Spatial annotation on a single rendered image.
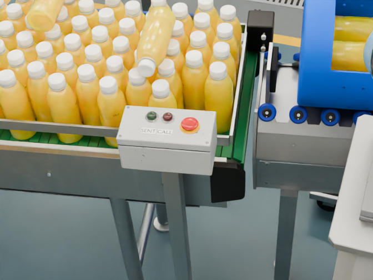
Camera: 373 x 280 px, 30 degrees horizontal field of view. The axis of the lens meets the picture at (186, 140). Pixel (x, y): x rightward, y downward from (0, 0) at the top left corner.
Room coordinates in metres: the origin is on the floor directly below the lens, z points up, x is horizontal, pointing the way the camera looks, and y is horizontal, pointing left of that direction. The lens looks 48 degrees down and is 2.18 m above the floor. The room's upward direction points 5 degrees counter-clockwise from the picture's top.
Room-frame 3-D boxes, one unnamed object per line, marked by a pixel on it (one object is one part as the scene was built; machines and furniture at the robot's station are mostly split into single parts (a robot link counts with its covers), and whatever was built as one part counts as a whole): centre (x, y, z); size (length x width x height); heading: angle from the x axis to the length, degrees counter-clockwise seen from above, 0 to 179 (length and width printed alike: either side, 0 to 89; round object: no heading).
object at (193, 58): (1.23, -0.03, 1.08); 0.04 x 0.04 x 0.02
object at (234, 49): (1.32, -0.12, 0.99); 0.07 x 0.07 x 0.18
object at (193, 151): (1.01, 0.04, 1.05); 0.20 x 0.10 x 0.10; 78
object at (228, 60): (1.25, -0.10, 0.99); 0.07 x 0.07 x 0.18
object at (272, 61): (1.25, -0.22, 0.99); 0.10 x 0.02 x 0.12; 168
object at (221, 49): (1.25, -0.10, 1.08); 0.04 x 0.04 x 0.02
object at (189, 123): (1.00, -0.01, 1.11); 0.04 x 0.04 x 0.01
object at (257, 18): (1.45, -0.22, 0.95); 0.10 x 0.07 x 0.10; 168
